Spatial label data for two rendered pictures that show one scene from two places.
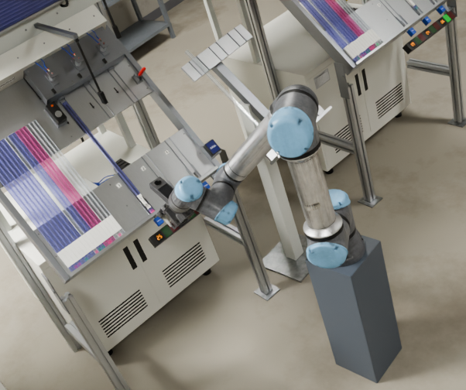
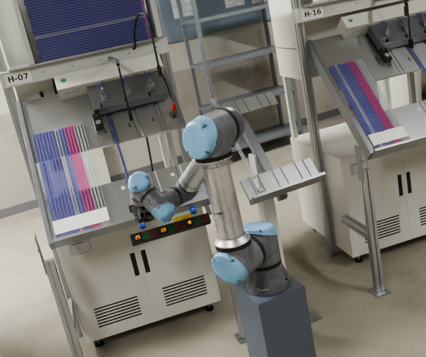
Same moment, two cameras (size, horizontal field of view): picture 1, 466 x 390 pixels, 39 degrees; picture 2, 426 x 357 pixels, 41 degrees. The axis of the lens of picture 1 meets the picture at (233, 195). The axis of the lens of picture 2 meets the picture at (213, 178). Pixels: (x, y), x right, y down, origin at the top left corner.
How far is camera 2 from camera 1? 0.86 m
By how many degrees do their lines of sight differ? 23
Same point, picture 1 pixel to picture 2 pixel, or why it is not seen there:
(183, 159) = not seen: hidden behind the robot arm
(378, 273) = (297, 319)
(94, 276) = (98, 268)
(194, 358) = not seen: outside the picture
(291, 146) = (196, 148)
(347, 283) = (257, 312)
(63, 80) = (112, 99)
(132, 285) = (131, 289)
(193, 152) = not seen: hidden behind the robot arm
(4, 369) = (27, 333)
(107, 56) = (153, 91)
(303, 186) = (210, 192)
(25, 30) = (100, 59)
